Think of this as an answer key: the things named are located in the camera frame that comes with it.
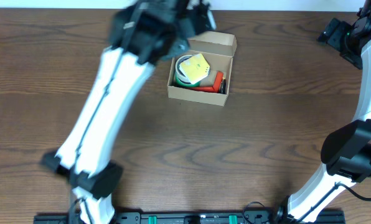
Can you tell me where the brown cardboard box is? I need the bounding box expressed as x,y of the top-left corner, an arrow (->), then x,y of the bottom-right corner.
167,32 -> 237,106

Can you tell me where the red stapler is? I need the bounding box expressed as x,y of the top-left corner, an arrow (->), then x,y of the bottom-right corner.
213,71 -> 225,93

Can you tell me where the red utility knife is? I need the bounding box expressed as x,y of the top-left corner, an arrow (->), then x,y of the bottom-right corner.
190,86 -> 220,93

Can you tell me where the yellow sticky note pad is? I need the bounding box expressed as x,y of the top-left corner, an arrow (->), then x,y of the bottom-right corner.
180,54 -> 210,84

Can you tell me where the white tape roll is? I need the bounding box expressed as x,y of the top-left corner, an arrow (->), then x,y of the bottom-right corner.
175,55 -> 192,85

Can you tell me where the green tape roll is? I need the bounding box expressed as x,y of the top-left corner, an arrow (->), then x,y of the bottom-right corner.
174,75 -> 200,88

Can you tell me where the black teardrop tape dispenser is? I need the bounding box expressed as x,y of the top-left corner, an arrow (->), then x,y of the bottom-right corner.
221,79 -> 227,94

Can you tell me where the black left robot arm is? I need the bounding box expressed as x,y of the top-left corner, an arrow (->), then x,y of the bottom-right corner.
41,0 -> 216,223

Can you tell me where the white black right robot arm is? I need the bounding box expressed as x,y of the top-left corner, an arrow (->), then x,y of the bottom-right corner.
273,0 -> 371,223

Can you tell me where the black mounting rail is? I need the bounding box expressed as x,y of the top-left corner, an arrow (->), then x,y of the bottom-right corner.
32,210 -> 347,224

